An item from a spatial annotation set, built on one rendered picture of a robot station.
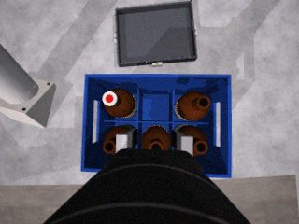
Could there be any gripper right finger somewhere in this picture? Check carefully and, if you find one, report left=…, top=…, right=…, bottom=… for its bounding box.
left=171, top=130, right=193, bottom=155

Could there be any blue bottle crate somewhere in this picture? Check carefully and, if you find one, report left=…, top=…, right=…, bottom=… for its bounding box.
left=80, top=74, right=232, bottom=178

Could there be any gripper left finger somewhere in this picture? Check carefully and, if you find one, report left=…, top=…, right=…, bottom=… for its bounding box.
left=116, top=129, right=138, bottom=153

